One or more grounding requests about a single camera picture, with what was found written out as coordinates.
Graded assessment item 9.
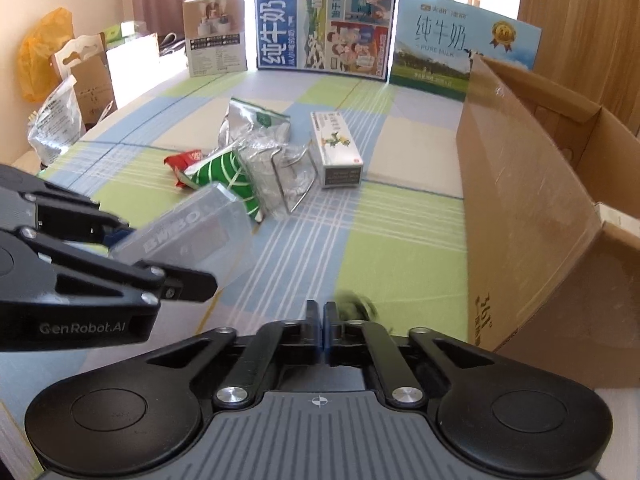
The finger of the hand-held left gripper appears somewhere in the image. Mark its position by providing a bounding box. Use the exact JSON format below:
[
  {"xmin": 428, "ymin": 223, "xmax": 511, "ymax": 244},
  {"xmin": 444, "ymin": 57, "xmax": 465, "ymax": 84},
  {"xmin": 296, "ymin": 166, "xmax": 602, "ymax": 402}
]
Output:
[
  {"xmin": 15, "ymin": 227, "xmax": 218, "ymax": 307},
  {"xmin": 34, "ymin": 180, "xmax": 134, "ymax": 249}
]

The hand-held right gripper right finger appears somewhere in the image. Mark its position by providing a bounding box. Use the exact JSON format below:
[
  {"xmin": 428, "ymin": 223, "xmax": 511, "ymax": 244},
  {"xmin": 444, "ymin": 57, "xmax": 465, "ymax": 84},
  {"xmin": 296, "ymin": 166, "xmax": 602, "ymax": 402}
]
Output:
[{"xmin": 324, "ymin": 302, "xmax": 506, "ymax": 409}]

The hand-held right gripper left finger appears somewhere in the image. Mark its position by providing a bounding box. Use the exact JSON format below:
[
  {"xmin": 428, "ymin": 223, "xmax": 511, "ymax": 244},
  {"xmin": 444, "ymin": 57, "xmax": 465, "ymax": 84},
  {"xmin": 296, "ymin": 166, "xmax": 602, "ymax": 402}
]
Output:
[{"xmin": 135, "ymin": 301, "xmax": 321, "ymax": 409}]

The translucent white plastic case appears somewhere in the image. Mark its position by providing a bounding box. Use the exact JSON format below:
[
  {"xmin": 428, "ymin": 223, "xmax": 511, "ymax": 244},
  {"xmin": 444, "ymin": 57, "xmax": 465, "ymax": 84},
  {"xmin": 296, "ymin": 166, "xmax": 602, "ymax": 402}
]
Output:
[{"xmin": 109, "ymin": 182, "xmax": 257, "ymax": 292}]

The silver foil tea bag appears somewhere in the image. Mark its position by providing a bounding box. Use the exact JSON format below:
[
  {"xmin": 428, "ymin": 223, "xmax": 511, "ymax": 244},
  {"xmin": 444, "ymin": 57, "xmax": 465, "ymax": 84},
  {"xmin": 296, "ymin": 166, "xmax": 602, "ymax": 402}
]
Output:
[{"xmin": 217, "ymin": 97, "xmax": 292, "ymax": 157}]

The white duck print medicine box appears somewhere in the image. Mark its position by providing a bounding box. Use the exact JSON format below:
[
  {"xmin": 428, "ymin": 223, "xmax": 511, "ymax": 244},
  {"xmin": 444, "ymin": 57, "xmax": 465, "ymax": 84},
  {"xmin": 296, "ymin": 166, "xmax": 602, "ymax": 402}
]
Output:
[{"xmin": 309, "ymin": 111, "xmax": 365, "ymax": 190}]

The brown cardboard box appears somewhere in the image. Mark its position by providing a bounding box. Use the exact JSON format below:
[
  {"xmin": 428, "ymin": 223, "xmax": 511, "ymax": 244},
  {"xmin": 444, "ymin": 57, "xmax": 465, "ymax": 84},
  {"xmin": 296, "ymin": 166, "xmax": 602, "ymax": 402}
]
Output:
[{"xmin": 455, "ymin": 54, "xmax": 640, "ymax": 392}]

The checked cloth desktop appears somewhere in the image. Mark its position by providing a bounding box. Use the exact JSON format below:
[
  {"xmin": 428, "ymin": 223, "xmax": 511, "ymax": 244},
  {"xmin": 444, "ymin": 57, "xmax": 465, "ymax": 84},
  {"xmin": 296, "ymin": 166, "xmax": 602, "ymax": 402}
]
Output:
[{"xmin": 0, "ymin": 67, "xmax": 478, "ymax": 480}]

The clear printed plastic bag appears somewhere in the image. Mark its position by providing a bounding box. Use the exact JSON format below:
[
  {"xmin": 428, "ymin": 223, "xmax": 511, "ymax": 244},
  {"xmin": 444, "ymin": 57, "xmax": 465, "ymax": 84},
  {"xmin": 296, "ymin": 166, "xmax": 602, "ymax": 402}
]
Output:
[{"xmin": 27, "ymin": 75, "xmax": 82, "ymax": 167}]

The red snack packet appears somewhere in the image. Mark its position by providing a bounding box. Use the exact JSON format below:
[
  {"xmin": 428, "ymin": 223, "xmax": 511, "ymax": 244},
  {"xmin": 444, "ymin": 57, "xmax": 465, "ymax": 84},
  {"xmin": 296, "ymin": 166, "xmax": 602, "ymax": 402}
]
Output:
[{"xmin": 164, "ymin": 148, "xmax": 204, "ymax": 189}]

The green striped snack packet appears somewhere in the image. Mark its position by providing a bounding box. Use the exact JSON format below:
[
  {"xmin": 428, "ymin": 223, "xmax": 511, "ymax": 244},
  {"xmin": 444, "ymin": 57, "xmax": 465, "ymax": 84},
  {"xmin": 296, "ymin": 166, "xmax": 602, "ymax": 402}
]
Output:
[{"xmin": 181, "ymin": 147, "xmax": 264, "ymax": 224}]

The open brown carton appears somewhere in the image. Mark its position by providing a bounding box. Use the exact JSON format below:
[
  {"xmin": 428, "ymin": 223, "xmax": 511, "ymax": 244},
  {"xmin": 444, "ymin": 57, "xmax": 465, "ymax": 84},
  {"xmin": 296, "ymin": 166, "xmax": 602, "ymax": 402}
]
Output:
[{"xmin": 65, "ymin": 55, "xmax": 117, "ymax": 127}]

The clear plastic packaging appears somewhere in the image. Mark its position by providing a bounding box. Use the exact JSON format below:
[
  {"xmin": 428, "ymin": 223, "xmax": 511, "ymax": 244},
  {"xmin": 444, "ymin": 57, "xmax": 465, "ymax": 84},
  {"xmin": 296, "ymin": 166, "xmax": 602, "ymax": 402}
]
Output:
[{"xmin": 237, "ymin": 127, "xmax": 319, "ymax": 219}]

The white paper bag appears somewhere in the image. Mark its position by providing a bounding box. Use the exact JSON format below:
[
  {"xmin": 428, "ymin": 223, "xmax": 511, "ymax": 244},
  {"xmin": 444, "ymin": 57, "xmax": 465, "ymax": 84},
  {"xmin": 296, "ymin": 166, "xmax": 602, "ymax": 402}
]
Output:
[{"xmin": 106, "ymin": 32, "xmax": 161, "ymax": 107}]

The yellow plastic bag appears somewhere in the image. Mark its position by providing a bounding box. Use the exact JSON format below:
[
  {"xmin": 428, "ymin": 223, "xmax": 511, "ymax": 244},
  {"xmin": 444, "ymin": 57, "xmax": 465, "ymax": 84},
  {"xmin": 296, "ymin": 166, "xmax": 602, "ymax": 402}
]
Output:
[{"xmin": 17, "ymin": 7, "xmax": 76, "ymax": 104}]

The stack of green tissue packs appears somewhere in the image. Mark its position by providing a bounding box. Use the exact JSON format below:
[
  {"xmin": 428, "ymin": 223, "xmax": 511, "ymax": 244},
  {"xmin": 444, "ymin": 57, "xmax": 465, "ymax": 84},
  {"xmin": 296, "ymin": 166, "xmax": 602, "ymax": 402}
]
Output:
[{"xmin": 102, "ymin": 21, "xmax": 147, "ymax": 47}]

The white product picture box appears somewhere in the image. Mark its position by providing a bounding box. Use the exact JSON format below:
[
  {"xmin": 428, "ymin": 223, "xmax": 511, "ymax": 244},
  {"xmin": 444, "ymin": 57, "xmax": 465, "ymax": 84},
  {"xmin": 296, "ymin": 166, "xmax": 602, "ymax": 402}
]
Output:
[{"xmin": 182, "ymin": 0, "xmax": 248, "ymax": 79}]

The dark blue milk carton box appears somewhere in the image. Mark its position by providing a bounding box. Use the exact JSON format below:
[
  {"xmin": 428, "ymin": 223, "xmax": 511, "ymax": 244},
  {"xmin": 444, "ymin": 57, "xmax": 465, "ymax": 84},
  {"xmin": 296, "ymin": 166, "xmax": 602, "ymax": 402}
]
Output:
[{"xmin": 253, "ymin": 0, "xmax": 399, "ymax": 82}]

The light blue cow milk box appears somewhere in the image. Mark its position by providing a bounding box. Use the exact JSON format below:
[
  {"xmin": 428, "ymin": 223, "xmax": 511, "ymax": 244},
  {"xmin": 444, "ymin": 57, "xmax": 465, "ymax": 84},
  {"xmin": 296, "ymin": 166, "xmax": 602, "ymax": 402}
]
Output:
[{"xmin": 389, "ymin": 0, "xmax": 543, "ymax": 104}]

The wooden panel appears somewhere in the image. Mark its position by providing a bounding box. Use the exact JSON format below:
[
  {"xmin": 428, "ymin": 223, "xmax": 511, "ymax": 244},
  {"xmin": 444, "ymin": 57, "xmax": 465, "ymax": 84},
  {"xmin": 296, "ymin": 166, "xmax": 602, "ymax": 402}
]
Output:
[{"xmin": 517, "ymin": 0, "xmax": 640, "ymax": 137}]

